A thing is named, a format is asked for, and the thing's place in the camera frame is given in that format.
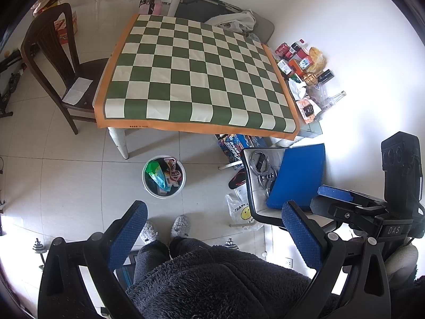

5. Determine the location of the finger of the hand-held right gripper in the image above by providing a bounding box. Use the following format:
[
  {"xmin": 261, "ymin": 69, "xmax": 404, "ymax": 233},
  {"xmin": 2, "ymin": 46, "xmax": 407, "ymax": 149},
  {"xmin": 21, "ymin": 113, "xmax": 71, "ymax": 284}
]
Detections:
[
  {"xmin": 318, "ymin": 185, "xmax": 387, "ymax": 207},
  {"xmin": 310, "ymin": 196, "xmax": 387, "ymax": 223}
]

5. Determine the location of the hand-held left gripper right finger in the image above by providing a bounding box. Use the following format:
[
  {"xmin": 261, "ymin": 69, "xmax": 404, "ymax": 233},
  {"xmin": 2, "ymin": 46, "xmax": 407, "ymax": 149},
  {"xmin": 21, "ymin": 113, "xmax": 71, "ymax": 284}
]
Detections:
[{"xmin": 282, "ymin": 200, "xmax": 392, "ymax": 319}]

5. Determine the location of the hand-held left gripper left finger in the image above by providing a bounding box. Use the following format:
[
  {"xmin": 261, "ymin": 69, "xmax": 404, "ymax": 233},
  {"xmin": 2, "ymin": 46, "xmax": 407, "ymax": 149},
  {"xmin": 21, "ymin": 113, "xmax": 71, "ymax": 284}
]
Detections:
[{"xmin": 37, "ymin": 200, "xmax": 148, "ymax": 319}]

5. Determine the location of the white round waste bin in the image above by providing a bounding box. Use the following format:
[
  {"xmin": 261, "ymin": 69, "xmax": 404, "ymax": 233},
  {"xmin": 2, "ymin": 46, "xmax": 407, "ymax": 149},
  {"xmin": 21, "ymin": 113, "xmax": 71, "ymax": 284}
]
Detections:
[{"xmin": 142, "ymin": 155, "xmax": 186, "ymax": 200}]

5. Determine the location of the person's right forearm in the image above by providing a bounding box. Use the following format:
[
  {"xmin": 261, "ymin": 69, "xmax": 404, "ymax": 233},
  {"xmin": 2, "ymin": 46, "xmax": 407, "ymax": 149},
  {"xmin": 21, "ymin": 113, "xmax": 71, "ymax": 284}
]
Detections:
[{"xmin": 383, "ymin": 242, "xmax": 425, "ymax": 293}]

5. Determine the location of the grey fuzzy slipper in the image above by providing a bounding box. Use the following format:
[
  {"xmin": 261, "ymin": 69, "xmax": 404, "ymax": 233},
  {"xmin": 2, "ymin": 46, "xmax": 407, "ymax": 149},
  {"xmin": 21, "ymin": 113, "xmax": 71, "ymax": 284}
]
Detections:
[
  {"xmin": 139, "ymin": 220, "xmax": 159, "ymax": 244},
  {"xmin": 170, "ymin": 215, "xmax": 191, "ymax": 239}
]

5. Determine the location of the blue board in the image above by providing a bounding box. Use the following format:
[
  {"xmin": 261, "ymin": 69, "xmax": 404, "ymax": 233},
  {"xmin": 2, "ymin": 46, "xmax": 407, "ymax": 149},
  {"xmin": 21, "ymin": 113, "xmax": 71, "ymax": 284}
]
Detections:
[{"xmin": 266, "ymin": 144, "xmax": 326, "ymax": 211}]

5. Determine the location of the plastic bag with smiley face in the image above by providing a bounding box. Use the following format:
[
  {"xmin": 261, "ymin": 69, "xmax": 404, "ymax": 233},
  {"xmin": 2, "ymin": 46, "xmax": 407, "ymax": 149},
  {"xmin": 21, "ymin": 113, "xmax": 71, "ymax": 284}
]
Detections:
[{"xmin": 226, "ymin": 186, "xmax": 264, "ymax": 231}]

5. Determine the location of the glass side table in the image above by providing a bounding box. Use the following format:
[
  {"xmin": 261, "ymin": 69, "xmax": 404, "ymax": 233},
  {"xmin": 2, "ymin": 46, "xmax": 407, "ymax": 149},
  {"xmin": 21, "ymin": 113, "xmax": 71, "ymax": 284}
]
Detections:
[{"xmin": 299, "ymin": 120, "xmax": 322, "ymax": 139}]

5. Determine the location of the green snack packet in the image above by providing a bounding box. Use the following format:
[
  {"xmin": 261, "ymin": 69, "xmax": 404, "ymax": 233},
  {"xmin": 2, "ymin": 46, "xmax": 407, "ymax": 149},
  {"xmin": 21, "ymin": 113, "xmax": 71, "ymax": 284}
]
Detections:
[{"xmin": 145, "ymin": 160, "xmax": 167, "ymax": 190}]

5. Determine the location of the brown and white packet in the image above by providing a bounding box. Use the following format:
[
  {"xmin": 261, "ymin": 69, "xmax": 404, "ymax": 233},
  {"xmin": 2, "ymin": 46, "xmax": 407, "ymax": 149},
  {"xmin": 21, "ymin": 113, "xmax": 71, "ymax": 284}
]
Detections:
[{"xmin": 164, "ymin": 158, "xmax": 184, "ymax": 187}]

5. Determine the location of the red and black slipper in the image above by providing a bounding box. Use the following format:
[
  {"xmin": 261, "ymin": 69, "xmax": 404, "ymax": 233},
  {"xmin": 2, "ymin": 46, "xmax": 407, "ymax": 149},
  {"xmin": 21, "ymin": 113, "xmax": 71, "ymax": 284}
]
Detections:
[{"xmin": 228, "ymin": 169, "xmax": 248, "ymax": 190}]

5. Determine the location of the orange snack packet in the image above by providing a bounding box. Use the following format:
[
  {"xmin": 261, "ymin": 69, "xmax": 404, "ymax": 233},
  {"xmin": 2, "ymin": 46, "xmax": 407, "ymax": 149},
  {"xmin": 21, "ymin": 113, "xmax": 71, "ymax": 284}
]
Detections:
[{"xmin": 296, "ymin": 98, "xmax": 316, "ymax": 119}]

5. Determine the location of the clear glass bottle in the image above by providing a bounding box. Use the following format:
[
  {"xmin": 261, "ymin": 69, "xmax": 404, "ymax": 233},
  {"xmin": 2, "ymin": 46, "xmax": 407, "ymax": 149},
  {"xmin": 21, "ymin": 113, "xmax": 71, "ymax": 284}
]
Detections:
[{"xmin": 320, "ymin": 91, "xmax": 347, "ymax": 112}]

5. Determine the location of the person's dark fleece clothing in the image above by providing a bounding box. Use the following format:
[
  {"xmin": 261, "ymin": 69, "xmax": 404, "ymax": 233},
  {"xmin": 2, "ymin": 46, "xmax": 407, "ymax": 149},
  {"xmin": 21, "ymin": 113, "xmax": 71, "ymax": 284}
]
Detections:
[{"xmin": 126, "ymin": 237, "xmax": 339, "ymax": 319}]

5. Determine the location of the white pole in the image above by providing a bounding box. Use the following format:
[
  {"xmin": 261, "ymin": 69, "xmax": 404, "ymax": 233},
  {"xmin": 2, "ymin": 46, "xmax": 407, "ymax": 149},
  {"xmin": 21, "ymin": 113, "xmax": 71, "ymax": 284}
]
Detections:
[{"xmin": 218, "ymin": 159, "xmax": 244, "ymax": 171}]

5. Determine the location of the colourful toy box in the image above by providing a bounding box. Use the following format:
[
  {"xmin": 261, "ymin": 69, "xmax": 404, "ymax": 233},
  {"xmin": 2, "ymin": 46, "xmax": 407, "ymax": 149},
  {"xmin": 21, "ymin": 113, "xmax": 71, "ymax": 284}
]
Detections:
[{"xmin": 217, "ymin": 134, "xmax": 266, "ymax": 163}]

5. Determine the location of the white crumpled plastic bag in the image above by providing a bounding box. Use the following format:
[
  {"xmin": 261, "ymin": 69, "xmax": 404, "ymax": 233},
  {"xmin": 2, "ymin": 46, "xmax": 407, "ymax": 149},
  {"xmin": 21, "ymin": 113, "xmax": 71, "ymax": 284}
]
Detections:
[{"xmin": 288, "ymin": 78, "xmax": 308, "ymax": 101}]

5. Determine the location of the gold jar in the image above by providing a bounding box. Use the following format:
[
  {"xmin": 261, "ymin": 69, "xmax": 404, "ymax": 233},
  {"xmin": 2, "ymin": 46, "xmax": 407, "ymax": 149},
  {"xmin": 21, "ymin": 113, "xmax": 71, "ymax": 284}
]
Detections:
[{"xmin": 300, "ymin": 71, "xmax": 319, "ymax": 87}]

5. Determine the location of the orange bread bag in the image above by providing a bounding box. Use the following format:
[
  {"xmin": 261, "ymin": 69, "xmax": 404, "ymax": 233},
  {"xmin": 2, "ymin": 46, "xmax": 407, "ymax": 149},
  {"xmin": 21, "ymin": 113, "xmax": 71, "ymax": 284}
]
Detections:
[{"xmin": 309, "ymin": 47, "xmax": 328, "ymax": 71}]

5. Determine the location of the white paper sheet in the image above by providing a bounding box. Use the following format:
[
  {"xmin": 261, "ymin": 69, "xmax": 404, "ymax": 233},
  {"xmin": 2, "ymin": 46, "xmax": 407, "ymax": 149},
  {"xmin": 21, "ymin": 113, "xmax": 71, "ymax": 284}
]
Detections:
[{"xmin": 61, "ymin": 77, "xmax": 94, "ymax": 105}]

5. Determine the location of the green checkered tablecloth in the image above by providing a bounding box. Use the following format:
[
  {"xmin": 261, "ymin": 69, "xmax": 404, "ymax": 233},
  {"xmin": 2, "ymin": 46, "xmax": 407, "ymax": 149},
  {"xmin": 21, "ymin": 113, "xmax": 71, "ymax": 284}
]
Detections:
[{"xmin": 93, "ymin": 13, "xmax": 301, "ymax": 140}]

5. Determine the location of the grey plastic chair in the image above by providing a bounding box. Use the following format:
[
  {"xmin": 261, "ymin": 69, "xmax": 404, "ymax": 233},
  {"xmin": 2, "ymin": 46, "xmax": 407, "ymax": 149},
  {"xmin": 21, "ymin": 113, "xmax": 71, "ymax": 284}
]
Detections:
[{"xmin": 246, "ymin": 13, "xmax": 275, "ymax": 45}]

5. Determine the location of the white cloth bundle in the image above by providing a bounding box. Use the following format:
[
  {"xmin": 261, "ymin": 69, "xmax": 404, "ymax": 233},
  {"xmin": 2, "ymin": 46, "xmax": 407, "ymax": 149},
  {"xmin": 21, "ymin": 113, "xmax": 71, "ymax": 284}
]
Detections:
[{"xmin": 206, "ymin": 11, "xmax": 257, "ymax": 34}]

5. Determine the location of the black ornate stand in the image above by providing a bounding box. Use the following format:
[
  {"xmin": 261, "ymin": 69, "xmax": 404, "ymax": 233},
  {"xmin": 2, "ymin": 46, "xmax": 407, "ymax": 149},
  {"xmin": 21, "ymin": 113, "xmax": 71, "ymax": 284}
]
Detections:
[{"xmin": 0, "ymin": 48, "xmax": 24, "ymax": 117}]

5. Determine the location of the dark wooden chair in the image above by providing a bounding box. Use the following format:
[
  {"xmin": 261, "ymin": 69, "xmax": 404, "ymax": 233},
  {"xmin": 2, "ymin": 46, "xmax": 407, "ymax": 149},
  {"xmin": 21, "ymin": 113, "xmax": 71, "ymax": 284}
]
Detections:
[{"xmin": 20, "ymin": 3, "xmax": 110, "ymax": 135}]

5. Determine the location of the red cardboard box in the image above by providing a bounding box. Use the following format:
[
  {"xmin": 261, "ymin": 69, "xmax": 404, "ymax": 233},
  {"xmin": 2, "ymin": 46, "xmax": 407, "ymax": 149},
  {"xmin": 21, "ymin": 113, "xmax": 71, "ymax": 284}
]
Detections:
[{"xmin": 53, "ymin": 10, "xmax": 79, "ymax": 45}]

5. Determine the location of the pink suitcase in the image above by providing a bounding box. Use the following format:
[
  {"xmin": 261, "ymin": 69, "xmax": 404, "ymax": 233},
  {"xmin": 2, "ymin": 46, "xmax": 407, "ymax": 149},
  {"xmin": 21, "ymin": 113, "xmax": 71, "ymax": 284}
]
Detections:
[{"xmin": 139, "ymin": 0, "xmax": 163, "ymax": 16}]

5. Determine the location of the dark folding cot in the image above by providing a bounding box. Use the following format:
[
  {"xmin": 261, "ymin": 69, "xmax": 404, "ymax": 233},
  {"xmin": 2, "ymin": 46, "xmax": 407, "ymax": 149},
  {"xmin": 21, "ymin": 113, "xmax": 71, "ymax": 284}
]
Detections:
[{"xmin": 174, "ymin": 0, "xmax": 246, "ymax": 24}]

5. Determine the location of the metal ring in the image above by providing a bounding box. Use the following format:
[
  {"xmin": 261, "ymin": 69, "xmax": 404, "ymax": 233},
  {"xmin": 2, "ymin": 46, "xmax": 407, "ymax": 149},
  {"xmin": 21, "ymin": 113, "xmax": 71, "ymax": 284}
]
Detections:
[
  {"xmin": 250, "ymin": 150, "xmax": 272, "ymax": 174},
  {"xmin": 257, "ymin": 169, "xmax": 278, "ymax": 200}
]

